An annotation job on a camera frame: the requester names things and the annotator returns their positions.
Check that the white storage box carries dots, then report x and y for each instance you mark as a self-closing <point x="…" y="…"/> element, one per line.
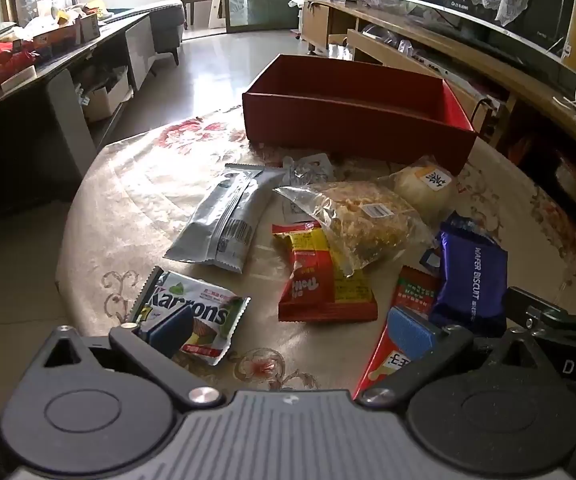
<point x="108" y="100"/>

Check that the long grey snack packet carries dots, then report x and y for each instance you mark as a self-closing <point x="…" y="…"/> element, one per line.
<point x="223" y="215"/>

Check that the small silver snack packet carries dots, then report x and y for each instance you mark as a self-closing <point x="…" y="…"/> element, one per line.
<point x="308" y="170"/>

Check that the wooden television cabinet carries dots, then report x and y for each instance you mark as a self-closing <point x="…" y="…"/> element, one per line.
<point x="468" y="50"/>

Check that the grey sofa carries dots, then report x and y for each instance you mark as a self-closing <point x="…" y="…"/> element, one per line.
<point x="165" y="20"/>

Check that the clear bag of flaky pastry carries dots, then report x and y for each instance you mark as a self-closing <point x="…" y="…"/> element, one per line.
<point x="368" y="220"/>

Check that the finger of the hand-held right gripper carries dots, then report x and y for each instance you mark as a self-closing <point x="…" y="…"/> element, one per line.
<point x="535" y="305"/>

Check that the long red snack packet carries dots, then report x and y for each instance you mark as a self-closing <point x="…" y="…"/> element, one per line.
<point x="415" y="292"/>

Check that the red yellow snack packet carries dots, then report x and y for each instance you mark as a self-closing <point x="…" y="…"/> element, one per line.
<point x="308" y="280"/>

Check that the purple wafer biscuit packet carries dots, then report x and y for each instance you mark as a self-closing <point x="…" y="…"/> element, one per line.
<point x="468" y="280"/>

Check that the white green wafer packet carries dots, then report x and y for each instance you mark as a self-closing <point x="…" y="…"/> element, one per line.
<point x="208" y="310"/>

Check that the red cardboard box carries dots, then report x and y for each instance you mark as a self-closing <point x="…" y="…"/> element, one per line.
<point x="358" y="125"/>

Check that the white plastic bag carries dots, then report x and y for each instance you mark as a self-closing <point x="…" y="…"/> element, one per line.
<point x="340" y="51"/>

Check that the dark long desk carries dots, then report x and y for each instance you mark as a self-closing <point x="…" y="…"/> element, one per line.
<point x="28" y="82"/>

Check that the small cardboard box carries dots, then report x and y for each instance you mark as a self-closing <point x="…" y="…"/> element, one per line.
<point x="89" y="27"/>

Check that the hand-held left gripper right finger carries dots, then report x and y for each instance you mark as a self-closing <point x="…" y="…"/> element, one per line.
<point x="410" y="332"/>

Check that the black television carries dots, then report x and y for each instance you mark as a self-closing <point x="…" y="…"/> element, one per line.
<point x="518" y="35"/>

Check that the orange flat box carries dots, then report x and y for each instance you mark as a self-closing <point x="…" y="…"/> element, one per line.
<point x="55" y="37"/>

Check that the round bun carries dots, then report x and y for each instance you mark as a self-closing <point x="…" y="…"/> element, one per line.
<point x="423" y="185"/>

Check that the white flat box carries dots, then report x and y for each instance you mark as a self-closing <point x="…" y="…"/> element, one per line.
<point x="18" y="79"/>

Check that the floral beige tablecloth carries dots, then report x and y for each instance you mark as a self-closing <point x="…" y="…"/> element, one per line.
<point x="133" y="210"/>

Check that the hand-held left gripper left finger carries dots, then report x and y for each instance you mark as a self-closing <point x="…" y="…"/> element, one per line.
<point x="170" y="329"/>

